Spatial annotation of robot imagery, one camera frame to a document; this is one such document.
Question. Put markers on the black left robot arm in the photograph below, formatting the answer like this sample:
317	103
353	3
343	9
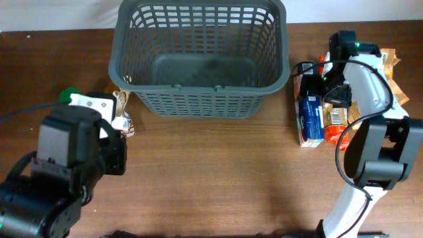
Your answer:
43	194

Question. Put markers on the green lid jar far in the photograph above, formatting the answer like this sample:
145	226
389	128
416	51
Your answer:
65	95

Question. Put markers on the orange pasta bag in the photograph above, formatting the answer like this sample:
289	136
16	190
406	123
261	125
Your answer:
335	119

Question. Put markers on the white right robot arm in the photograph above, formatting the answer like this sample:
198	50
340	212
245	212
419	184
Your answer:
385	146

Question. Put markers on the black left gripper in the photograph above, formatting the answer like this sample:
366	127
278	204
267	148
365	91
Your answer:
116	157

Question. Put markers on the crumpled white brown wrapper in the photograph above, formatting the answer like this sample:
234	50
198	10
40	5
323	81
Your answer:
125	124

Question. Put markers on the grey plastic basket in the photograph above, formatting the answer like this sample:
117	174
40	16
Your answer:
209	59

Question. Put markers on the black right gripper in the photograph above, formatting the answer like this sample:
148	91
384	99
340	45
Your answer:
342	98

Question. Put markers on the blue tissue pack box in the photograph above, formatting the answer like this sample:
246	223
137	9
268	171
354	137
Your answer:
308	92

